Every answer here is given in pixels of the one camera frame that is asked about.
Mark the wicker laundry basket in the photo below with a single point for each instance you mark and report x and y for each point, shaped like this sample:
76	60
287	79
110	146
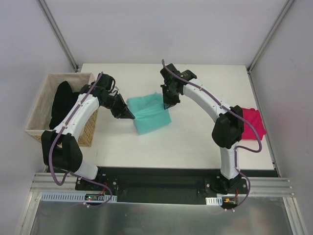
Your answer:
41	114

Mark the right white cable duct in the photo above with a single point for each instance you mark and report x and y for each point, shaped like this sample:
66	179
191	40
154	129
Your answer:
214	201

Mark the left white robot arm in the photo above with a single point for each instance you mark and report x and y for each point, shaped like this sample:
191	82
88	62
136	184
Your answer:
60	146

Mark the black garment in basket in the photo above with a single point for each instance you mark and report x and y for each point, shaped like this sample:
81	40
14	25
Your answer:
64	101

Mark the white cable duct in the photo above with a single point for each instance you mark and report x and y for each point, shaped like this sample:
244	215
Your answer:
214	201
76	197

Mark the teal t-shirt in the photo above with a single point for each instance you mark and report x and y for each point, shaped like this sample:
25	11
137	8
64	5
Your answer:
149	113

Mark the right aluminium corner post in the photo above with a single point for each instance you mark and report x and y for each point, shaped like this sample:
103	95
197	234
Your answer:
271	33

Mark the left aluminium corner post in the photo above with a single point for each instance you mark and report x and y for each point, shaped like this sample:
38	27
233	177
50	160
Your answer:
58	34

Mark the aluminium corner post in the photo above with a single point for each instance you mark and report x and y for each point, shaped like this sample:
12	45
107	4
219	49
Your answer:
58	34
271	33

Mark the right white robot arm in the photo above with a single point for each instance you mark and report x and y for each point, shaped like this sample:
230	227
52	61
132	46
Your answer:
228	126

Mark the aluminium rail frame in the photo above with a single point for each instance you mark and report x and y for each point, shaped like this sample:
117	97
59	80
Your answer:
259	186

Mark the pink folded t-shirt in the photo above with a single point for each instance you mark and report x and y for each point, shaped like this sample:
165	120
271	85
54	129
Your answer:
254	118

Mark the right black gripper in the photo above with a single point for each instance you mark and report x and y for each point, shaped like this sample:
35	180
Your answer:
169	97

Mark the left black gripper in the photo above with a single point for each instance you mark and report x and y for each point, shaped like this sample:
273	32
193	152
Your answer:
119	105

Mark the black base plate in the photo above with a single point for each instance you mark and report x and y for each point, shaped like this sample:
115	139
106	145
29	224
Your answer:
162	185

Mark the left white cable duct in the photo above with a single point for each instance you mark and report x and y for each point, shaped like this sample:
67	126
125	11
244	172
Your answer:
76	197

